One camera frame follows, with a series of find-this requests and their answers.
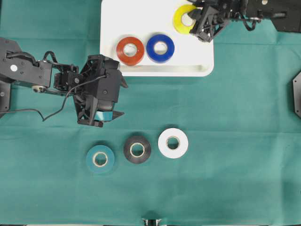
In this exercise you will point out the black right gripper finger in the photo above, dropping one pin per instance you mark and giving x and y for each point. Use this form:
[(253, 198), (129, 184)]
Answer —
[(198, 3), (208, 23)]

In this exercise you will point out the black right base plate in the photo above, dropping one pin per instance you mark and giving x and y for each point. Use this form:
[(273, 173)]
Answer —
[(297, 94)]

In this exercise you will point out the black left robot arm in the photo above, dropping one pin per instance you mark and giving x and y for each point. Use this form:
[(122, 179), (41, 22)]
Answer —
[(21, 68)]

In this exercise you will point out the white plastic tray case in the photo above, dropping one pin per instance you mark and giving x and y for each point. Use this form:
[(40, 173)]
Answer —
[(143, 19)]

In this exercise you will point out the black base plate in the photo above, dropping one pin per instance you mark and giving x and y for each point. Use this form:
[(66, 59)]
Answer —
[(297, 94), (5, 93)]

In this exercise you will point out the red tape roll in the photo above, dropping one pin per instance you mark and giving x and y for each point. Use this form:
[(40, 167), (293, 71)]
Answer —
[(130, 50)]

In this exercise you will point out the left gripper teal-taped finger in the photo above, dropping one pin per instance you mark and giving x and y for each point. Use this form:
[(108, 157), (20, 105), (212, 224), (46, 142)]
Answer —
[(107, 116), (123, 82)]

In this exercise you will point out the blue tape roll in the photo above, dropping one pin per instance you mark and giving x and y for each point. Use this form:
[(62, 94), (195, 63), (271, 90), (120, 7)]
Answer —
[(150, 47)]

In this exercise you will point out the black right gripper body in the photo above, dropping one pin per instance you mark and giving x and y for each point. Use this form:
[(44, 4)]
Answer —
[(228, 9)]

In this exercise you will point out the table-level camera mount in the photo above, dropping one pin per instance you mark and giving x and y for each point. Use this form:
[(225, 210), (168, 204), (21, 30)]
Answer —
[(151, 222)]

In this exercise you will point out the green tape roll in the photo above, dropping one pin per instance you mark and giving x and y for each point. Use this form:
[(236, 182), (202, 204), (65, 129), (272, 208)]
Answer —
[(91, 159)]

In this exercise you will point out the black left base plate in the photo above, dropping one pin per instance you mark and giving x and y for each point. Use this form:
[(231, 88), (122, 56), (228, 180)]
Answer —
[(5, 93)]

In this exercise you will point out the white tape roll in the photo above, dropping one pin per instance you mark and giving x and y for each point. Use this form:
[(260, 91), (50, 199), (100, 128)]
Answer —
[(180, 136)]

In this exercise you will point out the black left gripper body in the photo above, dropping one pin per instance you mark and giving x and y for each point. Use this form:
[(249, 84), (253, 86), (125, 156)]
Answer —
[(85, 88)]

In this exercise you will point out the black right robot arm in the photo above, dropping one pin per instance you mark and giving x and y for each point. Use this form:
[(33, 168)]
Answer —
[(284, 14)]

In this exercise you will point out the black tape roll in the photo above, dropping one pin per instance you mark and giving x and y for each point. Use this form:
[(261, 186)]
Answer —
[(128, 149)]

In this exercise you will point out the yellow tape roll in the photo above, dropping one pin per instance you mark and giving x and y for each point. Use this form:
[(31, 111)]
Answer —
[(178, 21)]

